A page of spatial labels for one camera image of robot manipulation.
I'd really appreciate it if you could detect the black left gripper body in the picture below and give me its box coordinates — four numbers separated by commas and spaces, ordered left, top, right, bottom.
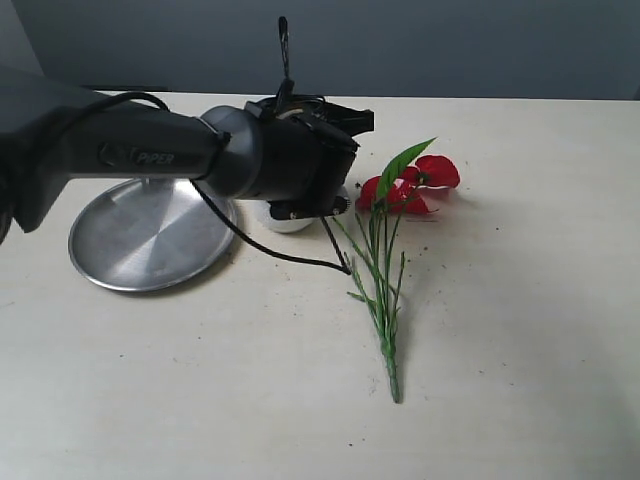
243, 94, 375, 208

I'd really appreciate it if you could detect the stainless steel spork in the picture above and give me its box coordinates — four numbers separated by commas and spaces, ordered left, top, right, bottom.
275, 16, 295, 111

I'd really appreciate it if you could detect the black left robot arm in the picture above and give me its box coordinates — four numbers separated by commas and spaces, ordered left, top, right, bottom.
1, 67, 374, 233

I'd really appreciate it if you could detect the white scalloped flower pot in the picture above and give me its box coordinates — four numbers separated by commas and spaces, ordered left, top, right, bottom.
251, 186, 351, 234

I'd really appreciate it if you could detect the red artificial flower stem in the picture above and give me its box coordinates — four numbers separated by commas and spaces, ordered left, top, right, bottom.
339, 138, 461, 404

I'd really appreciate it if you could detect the round stainless steel plate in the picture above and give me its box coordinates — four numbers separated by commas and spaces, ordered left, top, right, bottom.
68, 179, 234, 293

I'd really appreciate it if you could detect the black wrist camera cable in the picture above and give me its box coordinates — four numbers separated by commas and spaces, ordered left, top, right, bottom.
49, 91, 352, 276

